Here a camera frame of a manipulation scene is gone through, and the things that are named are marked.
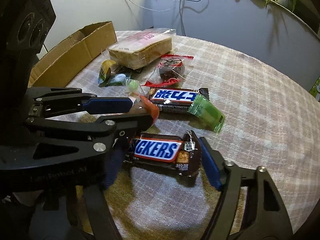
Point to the green white carton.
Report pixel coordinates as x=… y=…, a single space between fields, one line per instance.
x=315 y=90

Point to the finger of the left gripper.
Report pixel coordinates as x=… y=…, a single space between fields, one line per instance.
x=51 y=148
x=48 y=102

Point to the red-edged dark snack packet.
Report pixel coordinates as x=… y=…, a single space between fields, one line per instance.
x=170 y=70

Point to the orange snack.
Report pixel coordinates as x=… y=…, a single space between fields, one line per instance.
x=145 y=106

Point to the grey windowsill mat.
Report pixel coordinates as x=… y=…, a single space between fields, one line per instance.
x=234 y=21

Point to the yellow green snack packet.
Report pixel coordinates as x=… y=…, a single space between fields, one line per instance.
x=105 y=70

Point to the brown cardboard box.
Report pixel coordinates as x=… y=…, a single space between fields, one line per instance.
x=61 y=64

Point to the Snickers bar english label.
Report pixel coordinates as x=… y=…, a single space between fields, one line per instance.
x=181 y=154

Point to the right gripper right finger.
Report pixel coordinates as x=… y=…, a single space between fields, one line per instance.
x=265 y=215

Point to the small green round candy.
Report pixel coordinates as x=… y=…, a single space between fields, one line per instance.
x=133 y=86

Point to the bagged sliced bread loaf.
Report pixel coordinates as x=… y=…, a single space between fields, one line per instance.
x=140 y=49

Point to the teal mint candy packet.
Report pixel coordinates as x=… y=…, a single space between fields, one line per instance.
x=119 y=79

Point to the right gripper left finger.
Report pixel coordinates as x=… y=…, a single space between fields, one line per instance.
x=99 y=215

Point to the Snickers bar chinese label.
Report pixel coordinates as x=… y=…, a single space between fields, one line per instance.
x=175 y=100

